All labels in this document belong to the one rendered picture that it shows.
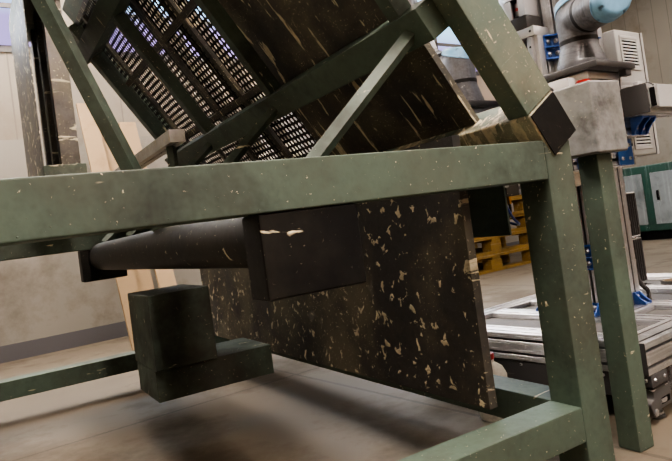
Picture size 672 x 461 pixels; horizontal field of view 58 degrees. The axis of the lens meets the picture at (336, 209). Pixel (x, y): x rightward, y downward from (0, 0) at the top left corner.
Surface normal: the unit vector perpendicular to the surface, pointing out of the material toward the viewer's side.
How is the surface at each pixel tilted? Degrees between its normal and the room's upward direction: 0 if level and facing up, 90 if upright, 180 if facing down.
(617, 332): 90
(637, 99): 90
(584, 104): 90
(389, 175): 90
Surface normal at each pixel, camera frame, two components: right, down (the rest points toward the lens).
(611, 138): 0.51, -0.09
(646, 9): -0.80, 0.10
